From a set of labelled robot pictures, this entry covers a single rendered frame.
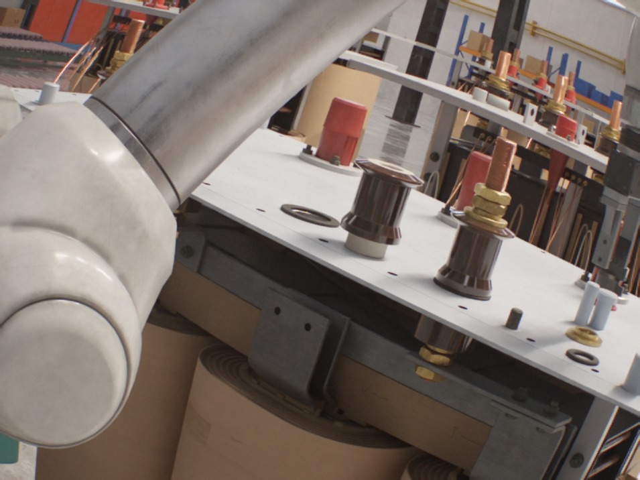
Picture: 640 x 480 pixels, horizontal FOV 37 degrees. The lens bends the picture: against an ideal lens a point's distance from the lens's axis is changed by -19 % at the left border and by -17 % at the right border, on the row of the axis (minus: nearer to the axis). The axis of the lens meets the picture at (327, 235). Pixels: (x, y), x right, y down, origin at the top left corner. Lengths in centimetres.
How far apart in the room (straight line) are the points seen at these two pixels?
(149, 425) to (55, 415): 136
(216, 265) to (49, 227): 124
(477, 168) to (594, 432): 69
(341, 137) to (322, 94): 643
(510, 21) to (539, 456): 991
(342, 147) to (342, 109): 7
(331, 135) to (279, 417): 68
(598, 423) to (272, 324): 57
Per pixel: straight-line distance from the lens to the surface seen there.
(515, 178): 345
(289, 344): 165
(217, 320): 188
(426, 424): 163
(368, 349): 163
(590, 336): 139
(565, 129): 315
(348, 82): 854
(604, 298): 150
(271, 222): 149
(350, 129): 213
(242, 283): 178
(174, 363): 189
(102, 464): 200
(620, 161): 132
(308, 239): 146
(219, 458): 173
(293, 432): 161
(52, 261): 56
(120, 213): 60
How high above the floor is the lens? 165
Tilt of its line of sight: 11 degrees down
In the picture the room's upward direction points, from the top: 18 degrees clockwise
